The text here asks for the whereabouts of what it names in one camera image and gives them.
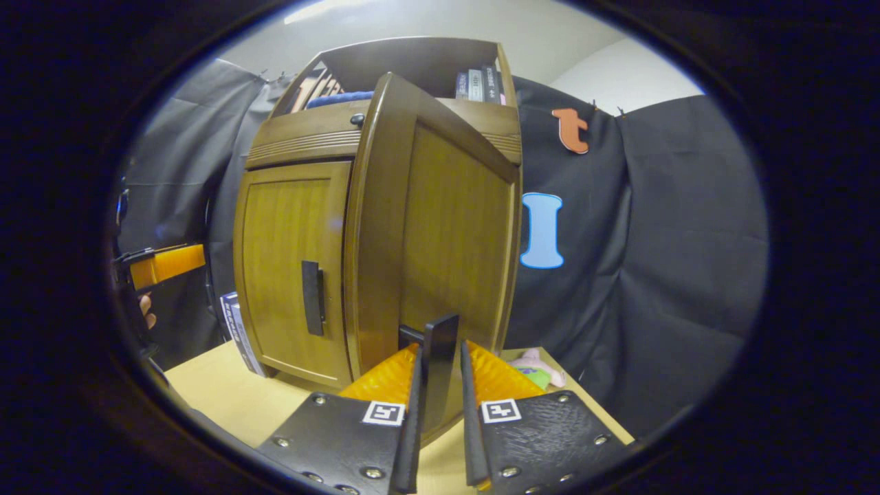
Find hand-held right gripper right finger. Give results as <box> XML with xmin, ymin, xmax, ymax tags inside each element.
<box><xmin>459</xmin><ymin>340</ymin><xmax>630</xmax><ymax>494</ymax></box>

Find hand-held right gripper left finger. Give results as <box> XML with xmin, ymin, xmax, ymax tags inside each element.
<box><xmin>256</xmin><ymin>342</ymin><xmax>424</xmax><ymax>495</ymax></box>

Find wooden cabinet door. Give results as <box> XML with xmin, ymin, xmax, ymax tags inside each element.
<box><xmin>342</xmin><ymin>72</ymin><xmax>522</xmax><ymax>444</ymax></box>
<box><xmin>234</xmin><ymin>160</ymin><xmax>353</xmax><ymax>389</ymax></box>

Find brown wooden shoe cabinet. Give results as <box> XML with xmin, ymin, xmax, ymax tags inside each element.
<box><xmin>232</xmin><ymin>36</ymin><xmax>523</xmax><ymax>394</ymax></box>

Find pink and green plush toy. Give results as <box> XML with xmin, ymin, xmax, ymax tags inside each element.
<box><xmin>509</xmin><ymin>347</ymin><xmax>569</xmax><ymax>391</ymax></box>

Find blue and white book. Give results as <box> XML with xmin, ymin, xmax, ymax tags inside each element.
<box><xmin>220</xmin><ymin>291</ymin><xmax>267</xmax><ymax>377</ymax></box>

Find wooden drawer with black knob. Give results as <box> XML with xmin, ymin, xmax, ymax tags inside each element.
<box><xmin>244</xmin><ymin>96</ymin><xmax>522</xmax><ymax>171</ymax></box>

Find black backdrop cloth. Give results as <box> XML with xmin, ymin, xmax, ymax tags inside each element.
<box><xmin>113</xmin><ymin>58</ymin><xmax>769</xmax><ymax>441</ymax></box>

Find blue folded towel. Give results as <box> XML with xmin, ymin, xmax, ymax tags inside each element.
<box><xmin>306</xmin><ymin>91</ymin><xmax>375</xmax><ymax>110</ymax></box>

